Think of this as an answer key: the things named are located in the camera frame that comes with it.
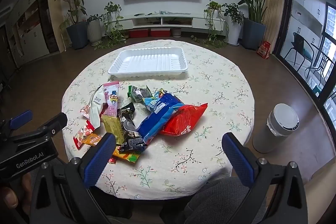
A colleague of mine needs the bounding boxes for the white smooth planter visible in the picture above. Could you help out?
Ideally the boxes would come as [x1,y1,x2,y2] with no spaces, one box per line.
[226,15,241,46]

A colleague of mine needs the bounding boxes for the red white strawberry snack packet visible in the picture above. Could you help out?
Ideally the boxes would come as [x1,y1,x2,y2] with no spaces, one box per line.
[73,120,96,149]

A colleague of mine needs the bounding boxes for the black metal balcony table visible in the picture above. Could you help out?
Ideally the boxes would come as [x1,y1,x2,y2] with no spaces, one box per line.
[306,43,336,80]

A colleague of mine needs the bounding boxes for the red paper bag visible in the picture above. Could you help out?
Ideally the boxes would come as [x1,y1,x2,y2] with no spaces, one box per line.
[256,41,271,60]

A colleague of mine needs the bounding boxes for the pink cartoon snack packet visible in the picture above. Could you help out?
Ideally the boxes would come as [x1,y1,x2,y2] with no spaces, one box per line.
[103,81,120,118]

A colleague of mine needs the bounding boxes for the orange snack packet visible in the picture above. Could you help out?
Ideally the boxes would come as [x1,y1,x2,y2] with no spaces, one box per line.
[83,133,141,164]

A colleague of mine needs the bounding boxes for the white television cabinet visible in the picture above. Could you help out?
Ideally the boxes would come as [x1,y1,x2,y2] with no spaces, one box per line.
[105,13,226,33]

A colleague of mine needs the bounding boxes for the beige curtain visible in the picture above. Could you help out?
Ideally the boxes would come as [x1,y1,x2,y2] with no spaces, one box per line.
[262,0,285,50]

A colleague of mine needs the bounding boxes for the olive green snack packet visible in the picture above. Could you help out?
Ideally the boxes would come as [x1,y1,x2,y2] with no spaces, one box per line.
[100,115,125,146]

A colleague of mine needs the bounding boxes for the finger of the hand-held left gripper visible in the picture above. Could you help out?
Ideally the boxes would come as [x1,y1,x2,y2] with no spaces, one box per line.
[10,112,68,146]
[0,110,33,139]

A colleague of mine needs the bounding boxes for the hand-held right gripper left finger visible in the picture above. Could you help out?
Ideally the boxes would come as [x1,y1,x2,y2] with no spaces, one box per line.
[29,132,116,224]

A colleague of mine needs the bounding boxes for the green black snack packet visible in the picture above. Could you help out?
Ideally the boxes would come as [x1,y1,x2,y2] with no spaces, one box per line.
[128,85,153,104]

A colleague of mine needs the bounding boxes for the black sliding door frame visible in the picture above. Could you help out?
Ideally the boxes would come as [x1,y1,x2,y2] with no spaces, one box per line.
[273,0,336,119]

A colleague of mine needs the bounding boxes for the trailing pothos plant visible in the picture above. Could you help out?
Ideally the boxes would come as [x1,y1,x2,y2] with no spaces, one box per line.
[190,0,229,47]
[94,1,129,50]

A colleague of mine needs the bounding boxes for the black metal chair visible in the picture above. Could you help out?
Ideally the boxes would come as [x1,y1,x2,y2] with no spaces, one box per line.
[283,32,314,72]

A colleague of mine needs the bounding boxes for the white storage cabinet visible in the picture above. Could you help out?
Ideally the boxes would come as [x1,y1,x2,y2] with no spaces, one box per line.
[5,0,50,67]

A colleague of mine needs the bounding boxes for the white plastic tray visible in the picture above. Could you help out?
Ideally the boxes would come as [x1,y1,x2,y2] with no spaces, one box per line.
[108,47,189,76]

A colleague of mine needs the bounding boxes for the dark blue planter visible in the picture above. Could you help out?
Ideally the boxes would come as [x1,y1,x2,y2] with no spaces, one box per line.
[66,21,88,50]
[243,17,267,51]

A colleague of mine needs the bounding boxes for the person's grey trousers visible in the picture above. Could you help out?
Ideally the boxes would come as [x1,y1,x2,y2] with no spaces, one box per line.
[160,177,267,224]

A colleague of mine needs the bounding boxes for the white ribbed planter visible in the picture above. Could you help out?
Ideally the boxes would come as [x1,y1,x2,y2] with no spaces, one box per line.
[87,20,102,45]

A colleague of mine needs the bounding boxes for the blue cookie packet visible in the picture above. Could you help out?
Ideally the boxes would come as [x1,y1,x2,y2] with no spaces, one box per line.
[136,89,184,146]

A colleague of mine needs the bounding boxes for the person's left hand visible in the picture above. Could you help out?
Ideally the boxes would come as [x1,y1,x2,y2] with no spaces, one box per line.
[0,173,33,216]

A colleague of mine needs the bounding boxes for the black gold snack packet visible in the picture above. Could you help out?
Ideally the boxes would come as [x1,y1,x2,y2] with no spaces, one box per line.
[118,103,148,153]

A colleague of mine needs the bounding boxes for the bushy green plant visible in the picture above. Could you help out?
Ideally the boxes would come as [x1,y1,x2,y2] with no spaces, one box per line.
[223,3,244,24]

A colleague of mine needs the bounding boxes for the grey round trash can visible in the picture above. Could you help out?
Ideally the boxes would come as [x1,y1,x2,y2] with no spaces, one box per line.
[252,103,300,153]

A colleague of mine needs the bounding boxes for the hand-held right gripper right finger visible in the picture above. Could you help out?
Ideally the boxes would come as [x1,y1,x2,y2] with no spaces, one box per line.
[222,132,308,224]

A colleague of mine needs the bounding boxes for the red storage box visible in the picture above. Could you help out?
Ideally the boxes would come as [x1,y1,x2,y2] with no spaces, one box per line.
[129,29,151,38]
[150,28,171,37]

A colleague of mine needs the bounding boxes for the large red snack bag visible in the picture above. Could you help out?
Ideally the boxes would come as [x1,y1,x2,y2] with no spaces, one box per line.
[160,103,208,137]

